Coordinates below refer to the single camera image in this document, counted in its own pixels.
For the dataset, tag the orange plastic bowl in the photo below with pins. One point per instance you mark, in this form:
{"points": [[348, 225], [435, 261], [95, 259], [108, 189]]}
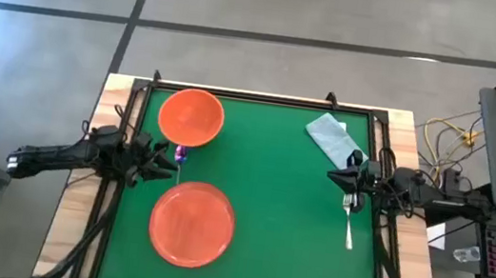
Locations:
{"points": [[191, 117]]}

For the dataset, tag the silver metal fork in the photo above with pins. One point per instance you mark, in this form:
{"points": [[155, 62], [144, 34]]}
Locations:
{"points": [[349, 229]]}

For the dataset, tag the clear plastic bottle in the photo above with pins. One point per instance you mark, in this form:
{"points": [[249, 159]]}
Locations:
{"points": [[467, 254]]}

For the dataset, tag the green table mat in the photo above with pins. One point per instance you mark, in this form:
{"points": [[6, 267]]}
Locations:
{"points": [[267, 209]]}

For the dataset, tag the light blue folded napkin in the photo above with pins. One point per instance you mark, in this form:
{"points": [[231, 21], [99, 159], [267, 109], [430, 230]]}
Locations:
{"points": [[332, 138]]}

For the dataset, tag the orange plastic plate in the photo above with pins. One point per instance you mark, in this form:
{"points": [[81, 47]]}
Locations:
{"points": [[191, 224]]}

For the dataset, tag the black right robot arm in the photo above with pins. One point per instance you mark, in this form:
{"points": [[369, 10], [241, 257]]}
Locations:
{"points": [[432, 197]]}

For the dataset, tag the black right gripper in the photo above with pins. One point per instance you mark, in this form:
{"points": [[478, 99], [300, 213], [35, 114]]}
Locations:
{"points": [[369, 181]]}

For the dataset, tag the white paper sheet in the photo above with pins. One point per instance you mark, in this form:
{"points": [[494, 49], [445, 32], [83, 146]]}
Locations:
{"points": [[436, 237]]}

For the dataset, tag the purple metallic spoon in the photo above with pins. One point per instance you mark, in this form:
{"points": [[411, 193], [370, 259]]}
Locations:
{"points": [[181, 154]]}

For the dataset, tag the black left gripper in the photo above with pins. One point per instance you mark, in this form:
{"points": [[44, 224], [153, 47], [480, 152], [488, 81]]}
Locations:
{"points": [[141, 163]]}

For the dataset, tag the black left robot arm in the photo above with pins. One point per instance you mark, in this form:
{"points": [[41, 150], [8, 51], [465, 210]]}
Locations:
{"points": [[54, 154]]}

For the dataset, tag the black metal table frame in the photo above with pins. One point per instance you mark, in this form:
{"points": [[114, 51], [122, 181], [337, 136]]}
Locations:
{"points": [[258, 97]]}

